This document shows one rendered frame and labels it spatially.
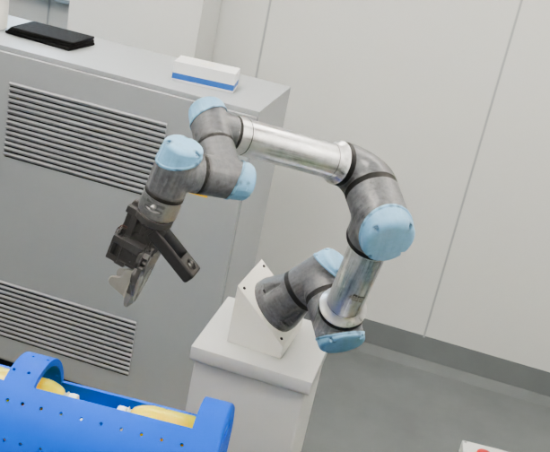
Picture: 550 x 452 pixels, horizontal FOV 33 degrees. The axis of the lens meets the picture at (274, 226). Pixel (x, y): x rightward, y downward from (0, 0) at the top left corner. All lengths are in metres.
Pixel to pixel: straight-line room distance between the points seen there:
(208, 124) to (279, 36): 2.87
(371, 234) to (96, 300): 2.13
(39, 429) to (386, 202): 0.84
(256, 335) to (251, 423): 0.23
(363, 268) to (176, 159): 0.57
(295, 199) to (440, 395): 1.23
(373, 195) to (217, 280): 1.78
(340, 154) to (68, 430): 0.79
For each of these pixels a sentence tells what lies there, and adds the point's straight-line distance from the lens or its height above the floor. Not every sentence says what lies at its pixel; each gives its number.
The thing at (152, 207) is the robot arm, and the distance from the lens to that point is 1.66.
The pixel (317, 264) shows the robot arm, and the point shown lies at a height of 1.41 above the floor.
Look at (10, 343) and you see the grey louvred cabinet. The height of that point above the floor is 0.18.
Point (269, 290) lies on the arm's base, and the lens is 2.35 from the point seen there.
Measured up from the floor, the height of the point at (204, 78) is 1.48.
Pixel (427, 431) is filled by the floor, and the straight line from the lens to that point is 4.43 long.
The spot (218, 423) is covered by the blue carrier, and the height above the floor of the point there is 1.23.
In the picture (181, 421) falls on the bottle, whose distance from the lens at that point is 1.98.
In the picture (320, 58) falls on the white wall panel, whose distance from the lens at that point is 4.57.
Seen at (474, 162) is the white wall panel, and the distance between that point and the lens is 4.58.
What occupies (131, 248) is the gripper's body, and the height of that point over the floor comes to 1.60.
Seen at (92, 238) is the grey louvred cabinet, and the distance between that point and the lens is 3.74.
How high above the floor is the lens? 2.33
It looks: 22 degrees down
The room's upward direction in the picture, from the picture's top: 12 degrees clockwise
